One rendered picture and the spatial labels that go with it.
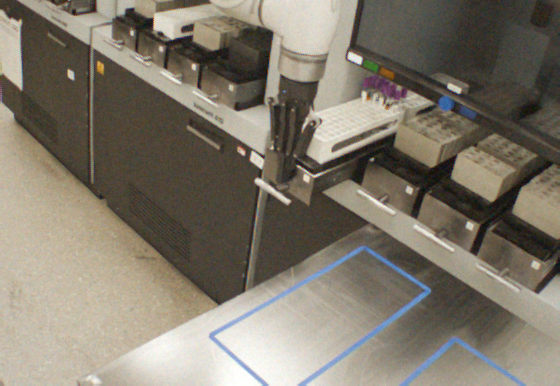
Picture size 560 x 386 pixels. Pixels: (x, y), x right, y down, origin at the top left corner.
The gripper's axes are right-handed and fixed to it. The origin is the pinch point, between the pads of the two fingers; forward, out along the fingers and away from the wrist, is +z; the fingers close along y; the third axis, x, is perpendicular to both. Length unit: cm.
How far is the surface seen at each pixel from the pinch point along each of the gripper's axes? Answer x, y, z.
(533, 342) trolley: 7, -60, -2
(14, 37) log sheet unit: -17, 169, 31
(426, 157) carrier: -24.3, -18.1, -3.9
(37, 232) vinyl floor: 8, 104, 80
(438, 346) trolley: 19, -50, -2
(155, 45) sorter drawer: -17, 69, 1
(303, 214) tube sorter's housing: -16.9, 5.6, 22.1
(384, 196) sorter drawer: -15.8, -15.3, 4.5
